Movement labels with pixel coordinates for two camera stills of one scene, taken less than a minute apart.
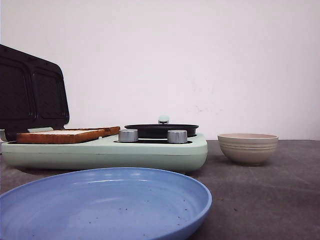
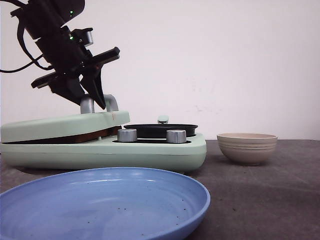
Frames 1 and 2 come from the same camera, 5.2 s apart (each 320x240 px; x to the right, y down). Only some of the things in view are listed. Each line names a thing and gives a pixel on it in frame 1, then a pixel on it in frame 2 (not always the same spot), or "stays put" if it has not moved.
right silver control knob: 177,136 stays put
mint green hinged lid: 33,93 to 55,128
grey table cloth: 279,199 stays put
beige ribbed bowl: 248,149 stays put
